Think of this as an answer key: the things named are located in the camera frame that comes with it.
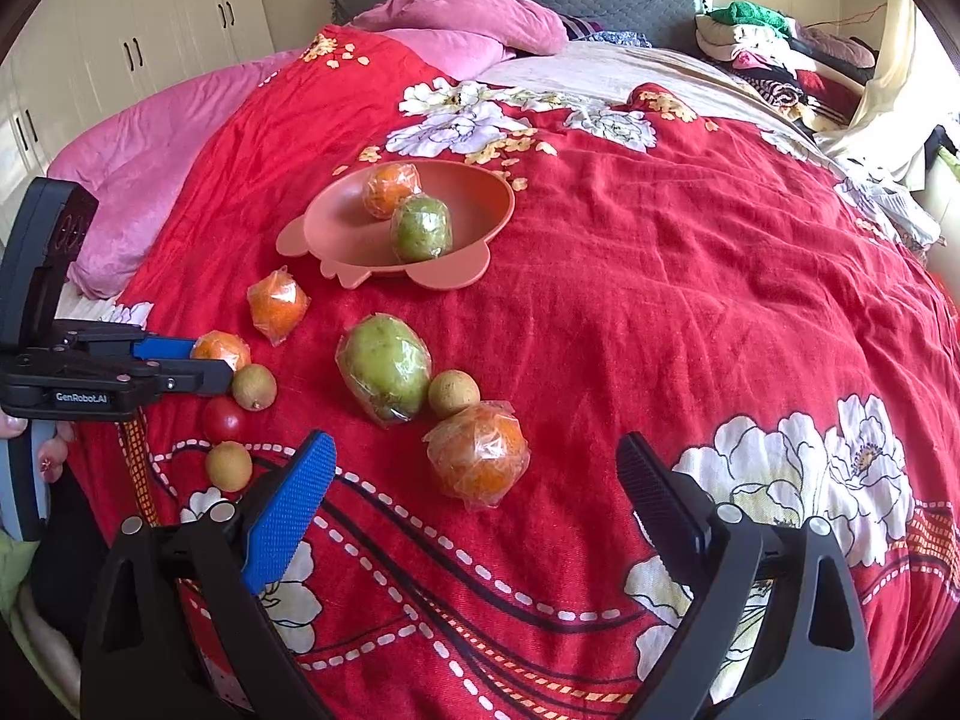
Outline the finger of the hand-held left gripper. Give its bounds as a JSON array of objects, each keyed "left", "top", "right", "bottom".
[
  {"left": 112, "top": 356, "right": 234, "bottom": 400},
  {"left": 52, "top": 319, "right": 202, "bottom": 362}
]

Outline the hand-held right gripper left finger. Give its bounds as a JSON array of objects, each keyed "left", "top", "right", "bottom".
[{"left": 79, "top": 430, "right": 338, "bottom": 720}]

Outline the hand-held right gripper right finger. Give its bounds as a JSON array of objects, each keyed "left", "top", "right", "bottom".
[{"left": 615, "top": 431, "right": 876, "bottom": 720}]

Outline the red tomato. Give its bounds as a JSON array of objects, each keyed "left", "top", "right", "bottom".
[{"left": 201, "top": 397, "right": 245, "bottom": 442}]

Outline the large green mango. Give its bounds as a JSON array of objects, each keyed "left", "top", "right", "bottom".
[{"left": 335, "top": 313, "right": 434, "bottom": 428}]

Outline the large plastic-wrapped orange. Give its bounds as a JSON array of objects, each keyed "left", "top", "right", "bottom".
[{"left": 424, "top": 401, "right": 531, "bottom": 515}]

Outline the brown longan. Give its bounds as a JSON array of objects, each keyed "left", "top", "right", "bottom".
[
  {"left": 231, "top": 364, "right": 278, "bottom": 412},
  {"left": 427, "top": 370, "right": 481, "bottom": 419},
  {"left": 205, "top": 441, "right": 253, "bottom": 492}
]

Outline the pink plate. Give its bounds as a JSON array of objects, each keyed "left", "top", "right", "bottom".
[{"left": 275, "top": 159, "right": 517, "bottom": 292}]

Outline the person's left hand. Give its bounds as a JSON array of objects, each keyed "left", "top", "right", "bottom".
[{"left": 0, "top": 414, "right": 77, "bottom": 484}]

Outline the pink quilt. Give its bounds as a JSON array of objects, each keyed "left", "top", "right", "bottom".
[{"left": 46, "top": 51, "right": 301, "bottom": 299}]

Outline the red floral blanket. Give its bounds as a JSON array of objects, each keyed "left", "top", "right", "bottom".
[{"left": 67, "top": 24, "right": 960, "bottom": 720}]

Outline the small wrapped green mango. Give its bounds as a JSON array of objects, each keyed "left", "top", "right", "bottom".
[{"left": 390, "top": 195, "right": 455, "bottom": 265}]

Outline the cream wardrobe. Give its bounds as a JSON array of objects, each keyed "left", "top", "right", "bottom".
[{"left": 0, "top": 0, "right": 275, "bottom": 181}]

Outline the yellow-green shirt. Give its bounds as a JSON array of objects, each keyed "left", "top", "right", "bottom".
[{"left": 0, "top": 532, "right": 46, "bottom": 616}]

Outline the white crumpled cloth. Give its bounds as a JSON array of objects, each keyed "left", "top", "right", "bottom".
[{"left": 825, "top": 154, "right": 942, "bottom": 248}]

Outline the beige bed sheet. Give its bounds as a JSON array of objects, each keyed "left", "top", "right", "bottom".
[{"left": 480, "top": 40, "right": 848, "bottom": 158}]

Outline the black cloth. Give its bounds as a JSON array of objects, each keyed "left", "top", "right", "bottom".
[{"left": 924, "top": 124, "right": 960, "bottom": 192}]

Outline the pink pillow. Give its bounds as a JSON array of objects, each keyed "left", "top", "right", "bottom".
[{"left": 351, "top": 0, "right": 569, "bottom": 80}]

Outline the pile of folded clothes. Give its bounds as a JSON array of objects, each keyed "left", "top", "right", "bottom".
[{"left": 694, "top": 0, "right": 878, "bottom": 128}]

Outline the dark floral pillow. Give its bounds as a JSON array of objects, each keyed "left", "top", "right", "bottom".
[{"left": 559, "top": 13, "right": 657, "bottom": 52}]

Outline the cream curtain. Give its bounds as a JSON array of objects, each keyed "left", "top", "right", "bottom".
[{"left": 814, "top": 0, "right": 938, "bottom": 158}]

